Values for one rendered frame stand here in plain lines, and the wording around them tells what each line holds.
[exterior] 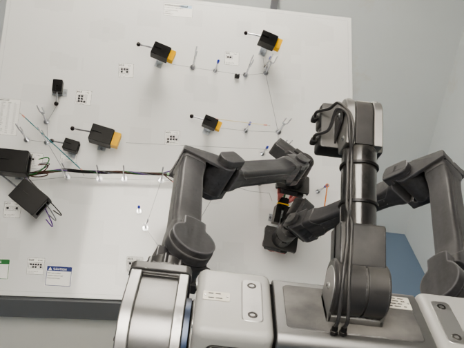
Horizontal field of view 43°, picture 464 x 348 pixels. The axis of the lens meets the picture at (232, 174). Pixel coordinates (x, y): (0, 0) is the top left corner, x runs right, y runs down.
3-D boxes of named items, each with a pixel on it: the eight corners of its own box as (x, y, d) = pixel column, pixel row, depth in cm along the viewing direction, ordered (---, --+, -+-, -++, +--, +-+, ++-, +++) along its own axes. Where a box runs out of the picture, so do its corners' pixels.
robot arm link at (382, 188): (404, 172, 126) (436, 204, 129) (409, 154, 129) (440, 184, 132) (279, 226, 158) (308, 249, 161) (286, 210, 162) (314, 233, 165)
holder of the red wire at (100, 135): (75, 127, 184) (71, 116, 174) (116, 139, 185) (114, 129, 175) (70, 141, 183) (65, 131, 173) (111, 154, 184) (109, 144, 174)
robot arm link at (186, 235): (163, 168, 132) (184, 132, 129) (216, 193, 136) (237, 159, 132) (141, 288, 92) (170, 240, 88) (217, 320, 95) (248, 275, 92)
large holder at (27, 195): (12, 170, 178) (1, 158, 164) (56, 206, 178) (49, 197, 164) (-4, 187, 176) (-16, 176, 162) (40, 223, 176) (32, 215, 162)
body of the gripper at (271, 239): (264, 226, 175) (271, 218, 169) (297, 234, 176) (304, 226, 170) (261, 246, 173) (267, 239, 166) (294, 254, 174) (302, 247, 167)
